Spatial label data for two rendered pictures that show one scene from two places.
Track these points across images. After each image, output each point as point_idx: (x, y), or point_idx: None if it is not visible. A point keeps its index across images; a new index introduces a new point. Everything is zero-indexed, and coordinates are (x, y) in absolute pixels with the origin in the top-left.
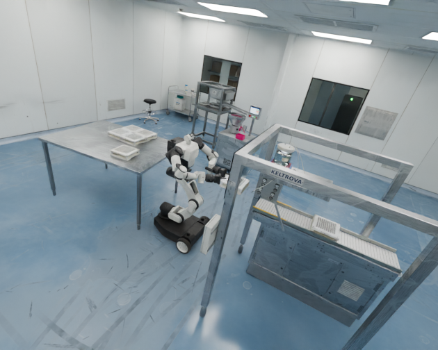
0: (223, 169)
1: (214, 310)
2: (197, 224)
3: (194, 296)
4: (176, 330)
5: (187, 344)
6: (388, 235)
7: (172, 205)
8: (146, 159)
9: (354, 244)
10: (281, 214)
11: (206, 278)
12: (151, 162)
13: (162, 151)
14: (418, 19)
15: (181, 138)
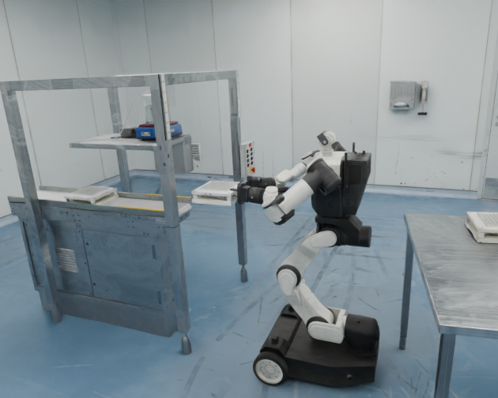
0: (244, 186)
1: (230, 285)
2: (284, 335)
3: (257, 290)
4: (268, 269)
5: (254, 265)
6: None
7: (349, 319)
8: (441, 236)
9: (61, 198)
10: (145, 204)
11: (245, 220)
12: (419, 231)
13: (448, 265)
14: None
15: (355, 159)
